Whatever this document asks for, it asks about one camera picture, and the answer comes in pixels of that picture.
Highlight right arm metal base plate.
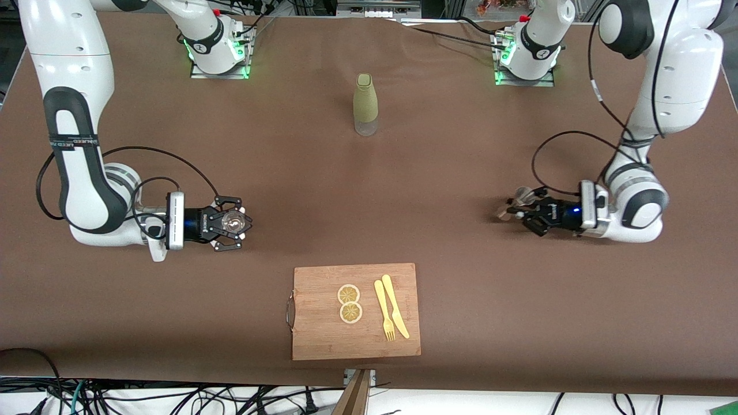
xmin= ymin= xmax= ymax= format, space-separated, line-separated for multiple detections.
xmin=190 ymin=26 xmax=252 ymax=80

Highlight yellow plastic fork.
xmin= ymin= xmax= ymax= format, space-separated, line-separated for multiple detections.
xmin=374 ymin=280 xmax=397 ymax=342

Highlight steel double jigger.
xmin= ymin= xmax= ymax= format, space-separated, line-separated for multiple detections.
xmin=497 ymin=186 xmax=534 ymax=221

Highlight yellow plastic knife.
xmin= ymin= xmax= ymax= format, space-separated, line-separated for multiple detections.
xmin=381 ymin=274 xmax=411 ymax=339

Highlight long black table cable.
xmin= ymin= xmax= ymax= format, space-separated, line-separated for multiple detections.
xmin=404 ymin=24 xmax=509 ymax=54

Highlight brown table cover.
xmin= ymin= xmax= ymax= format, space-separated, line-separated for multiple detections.
xmin=0 ymin=10 xmax=738 ymax=397

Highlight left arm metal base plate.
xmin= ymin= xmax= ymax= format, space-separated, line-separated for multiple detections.
xmin=493 ymin=29 xmax=555 ymax=87

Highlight aluminium camera mount post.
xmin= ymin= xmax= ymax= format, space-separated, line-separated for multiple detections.
xmin=332 ymin=369 xmax=378 ymax=415

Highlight wooden cutting board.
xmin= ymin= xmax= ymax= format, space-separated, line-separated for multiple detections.
xmin=287 ymin=263 xmax=421 ymax=361

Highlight black looped floor cable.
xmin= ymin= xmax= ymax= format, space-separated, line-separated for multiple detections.
xmin=0 ymin=347 xmax=64 ymax=415

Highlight green sleeved glass bottle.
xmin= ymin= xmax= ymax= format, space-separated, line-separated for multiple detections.
xmin=353 ymin=73 xmax=379 ymax=137

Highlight grey power strip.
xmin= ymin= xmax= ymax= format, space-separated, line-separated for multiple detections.
xmin=337 ymin=0 xmax=421 ymax=18

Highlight short black table cable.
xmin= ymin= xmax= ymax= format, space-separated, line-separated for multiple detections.
xmin=458 ymin=16 xmax=506 ymax=35

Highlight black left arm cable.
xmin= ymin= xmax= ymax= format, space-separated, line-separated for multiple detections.
xmin=532 ymin=0 xmax=681 ymax=197

